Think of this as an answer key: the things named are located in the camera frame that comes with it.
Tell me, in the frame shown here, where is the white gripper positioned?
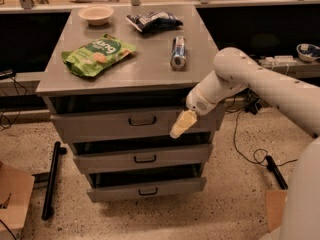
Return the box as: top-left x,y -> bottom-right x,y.
170,84 -> 217,139

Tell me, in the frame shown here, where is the grey top drawer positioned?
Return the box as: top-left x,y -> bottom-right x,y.
50,102 -> 228,144

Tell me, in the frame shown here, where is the grey drawer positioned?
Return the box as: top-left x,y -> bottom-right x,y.
50,102 -> 228,144
87,177 -> 206,203
74,144 -> 213,174

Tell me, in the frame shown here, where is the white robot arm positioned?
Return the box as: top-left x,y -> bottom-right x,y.
170,47 -> 320,240

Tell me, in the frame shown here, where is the grey middle drawer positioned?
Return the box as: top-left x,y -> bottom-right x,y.
74,144 -> 213,174

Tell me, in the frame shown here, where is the grey metal drawer cabinet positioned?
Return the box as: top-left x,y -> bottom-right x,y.
37,5 -> 225,189

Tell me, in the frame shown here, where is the grey bottom drawer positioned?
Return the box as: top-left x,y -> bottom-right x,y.
87,177 -> 206,203

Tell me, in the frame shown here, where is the blue and silver can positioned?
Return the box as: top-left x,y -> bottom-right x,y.
170,36 -> 186,70

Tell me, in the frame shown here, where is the black power adapter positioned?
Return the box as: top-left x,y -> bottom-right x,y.
245,100 -> 261,115

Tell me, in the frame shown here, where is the black floor bar right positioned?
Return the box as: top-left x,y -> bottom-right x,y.
266,155 -> 288,190

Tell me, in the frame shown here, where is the black floor bar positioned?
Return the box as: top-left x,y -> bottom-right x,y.
266,155 -> 288,190
41,141 -> 67,221

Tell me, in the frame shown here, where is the dark blue chip bag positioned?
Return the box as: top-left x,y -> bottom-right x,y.
126,11 -> 183,33

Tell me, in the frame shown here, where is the white power strip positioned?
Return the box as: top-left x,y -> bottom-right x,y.
260,55 -> 297,66

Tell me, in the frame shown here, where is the green snack bag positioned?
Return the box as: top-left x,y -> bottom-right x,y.
61,34 -> 136,78

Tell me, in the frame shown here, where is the cardboard box right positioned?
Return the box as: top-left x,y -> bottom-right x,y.
265,190 -> 287,232

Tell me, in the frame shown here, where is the cardboard box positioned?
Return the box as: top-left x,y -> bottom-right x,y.
265,190 -> 287,232
0,162 -> 34,240

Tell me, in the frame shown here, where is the beige paper bowl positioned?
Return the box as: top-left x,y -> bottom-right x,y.
78,5 -> 114,26

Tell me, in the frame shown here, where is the blue white bowl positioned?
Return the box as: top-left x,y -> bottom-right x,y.
296,44 -> 320,62

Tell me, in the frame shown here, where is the black floor bar left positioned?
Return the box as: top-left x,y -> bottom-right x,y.
41,141 -> 67,221

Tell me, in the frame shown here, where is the cardboard box left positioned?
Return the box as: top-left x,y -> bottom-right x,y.
0,162 -> 34,240

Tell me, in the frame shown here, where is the black cable on floor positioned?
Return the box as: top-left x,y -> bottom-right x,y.
232,109 -> 299,168

